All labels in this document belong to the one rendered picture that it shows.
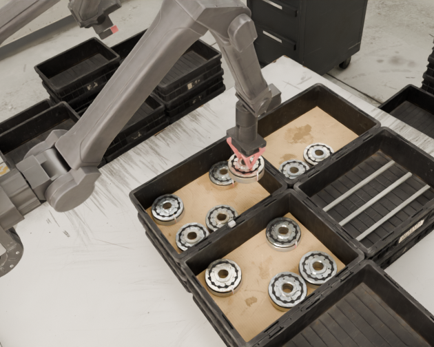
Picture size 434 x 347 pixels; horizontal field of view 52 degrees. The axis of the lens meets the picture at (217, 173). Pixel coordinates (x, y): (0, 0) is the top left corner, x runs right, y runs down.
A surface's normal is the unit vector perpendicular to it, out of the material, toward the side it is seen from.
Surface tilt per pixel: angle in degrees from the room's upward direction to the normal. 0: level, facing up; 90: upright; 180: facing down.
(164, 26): 45
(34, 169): 19
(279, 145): 0
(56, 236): 0
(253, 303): 0
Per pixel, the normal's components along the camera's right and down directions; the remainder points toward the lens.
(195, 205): -0.11, -0.64
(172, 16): -0.43, 0.03
